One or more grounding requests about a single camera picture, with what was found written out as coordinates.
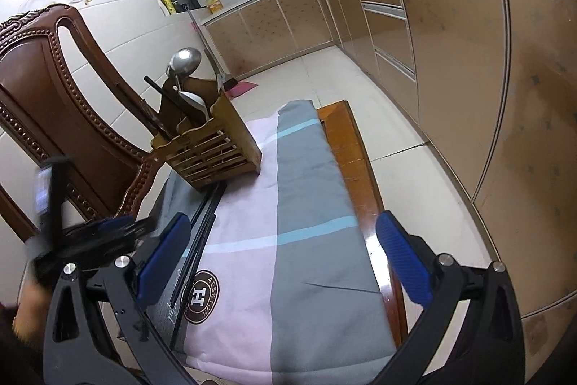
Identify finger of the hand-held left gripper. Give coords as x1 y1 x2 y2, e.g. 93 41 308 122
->
90 231 150 262
90 216 157 239

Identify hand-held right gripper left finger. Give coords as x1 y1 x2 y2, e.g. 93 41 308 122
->
43 211 199 385

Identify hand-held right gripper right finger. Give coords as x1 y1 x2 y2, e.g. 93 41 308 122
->
374 210 526 385

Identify black chopstick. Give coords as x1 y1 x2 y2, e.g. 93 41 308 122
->
170 182 227 347
180 185 218 309
143 75 174 140

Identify wooden slatted utensil holder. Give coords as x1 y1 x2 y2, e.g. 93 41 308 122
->
150 77 263 193

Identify small metal spoon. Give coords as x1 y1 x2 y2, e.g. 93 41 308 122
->
177 91 212 122

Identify large metal ladle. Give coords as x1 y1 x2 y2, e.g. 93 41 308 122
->
166 48 202 95

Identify person's left hand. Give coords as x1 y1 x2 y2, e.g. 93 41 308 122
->
11 277 52 343

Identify pink and grey blanket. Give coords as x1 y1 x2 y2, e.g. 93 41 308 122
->
146 99 398 385

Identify carved brown wooden chair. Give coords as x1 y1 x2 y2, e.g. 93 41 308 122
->
0 5 181 241

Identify brown wooden table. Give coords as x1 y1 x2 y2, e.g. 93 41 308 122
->
316 100 409 347

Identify pink dustpan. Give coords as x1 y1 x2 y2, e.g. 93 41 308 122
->
225 81 259 99

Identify tan lower kitchen cabinets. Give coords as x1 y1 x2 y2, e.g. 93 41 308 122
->
201 0 577 323

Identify broom with grey handle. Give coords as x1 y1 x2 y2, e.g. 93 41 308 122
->
185 4 239 92

